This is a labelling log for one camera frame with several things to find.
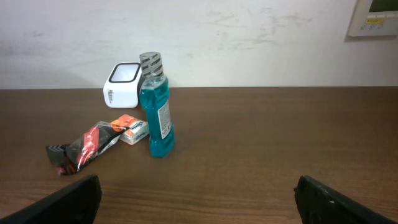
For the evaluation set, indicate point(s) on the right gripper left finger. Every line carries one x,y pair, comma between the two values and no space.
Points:
75,203

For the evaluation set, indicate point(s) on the blue mouthwash bottle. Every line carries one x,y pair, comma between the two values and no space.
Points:
154,97

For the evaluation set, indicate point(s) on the black red snack wrapper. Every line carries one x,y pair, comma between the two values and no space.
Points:
69,159

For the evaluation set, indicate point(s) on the white wall control panel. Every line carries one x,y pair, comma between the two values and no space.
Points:
374,18

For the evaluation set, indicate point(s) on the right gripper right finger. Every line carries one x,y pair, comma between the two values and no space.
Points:
318,203

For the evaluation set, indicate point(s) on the small orange tissue pack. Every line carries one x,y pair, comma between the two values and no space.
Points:
136,128

